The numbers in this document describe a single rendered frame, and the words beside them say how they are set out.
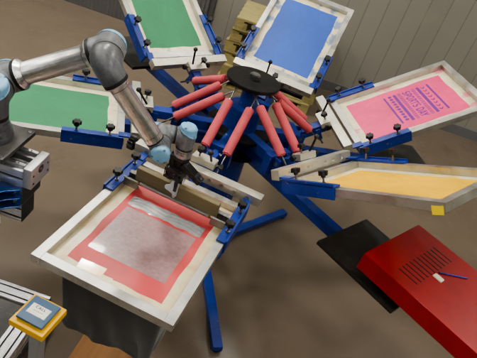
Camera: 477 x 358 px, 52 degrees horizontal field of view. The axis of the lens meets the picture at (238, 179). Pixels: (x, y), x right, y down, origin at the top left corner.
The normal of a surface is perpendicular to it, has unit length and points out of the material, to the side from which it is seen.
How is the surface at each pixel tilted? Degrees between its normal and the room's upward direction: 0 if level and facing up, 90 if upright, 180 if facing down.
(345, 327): 0
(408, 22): 90
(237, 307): 0
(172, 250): 0
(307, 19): 32
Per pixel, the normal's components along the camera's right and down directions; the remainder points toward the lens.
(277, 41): 0.05, -0.41
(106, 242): 0.27, -0.78
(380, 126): -0.28, -0.72
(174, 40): 0.55, -0.35
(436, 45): -0.19, 0.53
